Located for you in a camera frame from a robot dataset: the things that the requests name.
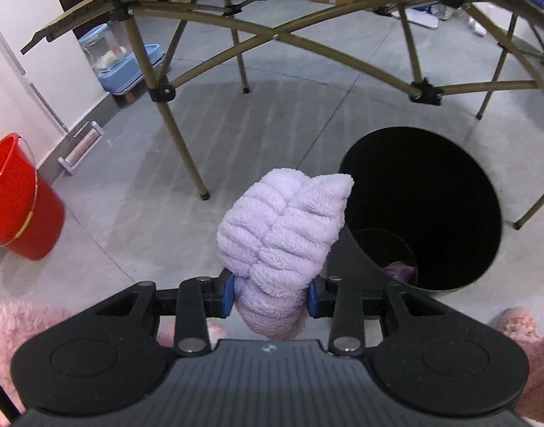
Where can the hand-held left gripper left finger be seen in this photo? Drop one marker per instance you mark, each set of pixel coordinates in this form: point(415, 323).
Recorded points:
point(229, 296)

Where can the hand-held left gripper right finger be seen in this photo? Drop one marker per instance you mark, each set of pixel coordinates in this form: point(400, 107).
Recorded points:
point(312, 298)

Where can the purple satin cloth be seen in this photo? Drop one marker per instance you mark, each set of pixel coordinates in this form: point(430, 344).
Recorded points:
point(401, 271)

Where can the black round waste bin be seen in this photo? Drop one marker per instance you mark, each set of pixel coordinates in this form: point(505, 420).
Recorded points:
point(432, 178)

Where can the pink slipper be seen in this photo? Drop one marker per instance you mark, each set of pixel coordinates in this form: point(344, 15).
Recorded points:
point(514, 324)

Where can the white floor squeegee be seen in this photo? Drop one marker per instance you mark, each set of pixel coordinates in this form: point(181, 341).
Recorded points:
point(78, 151)

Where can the olive folding camping table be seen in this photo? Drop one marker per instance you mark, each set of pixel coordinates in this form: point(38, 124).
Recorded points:
point(161, 91)

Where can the person's pink fluffy pajamas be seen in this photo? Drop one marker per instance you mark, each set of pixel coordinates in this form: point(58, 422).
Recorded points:
point(14, 329)

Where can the red plastic bucket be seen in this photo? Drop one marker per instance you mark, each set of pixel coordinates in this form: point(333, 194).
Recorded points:
point(18, 213)

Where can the blue plastic litter box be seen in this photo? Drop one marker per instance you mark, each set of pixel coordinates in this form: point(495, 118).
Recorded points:
point(121, 75)

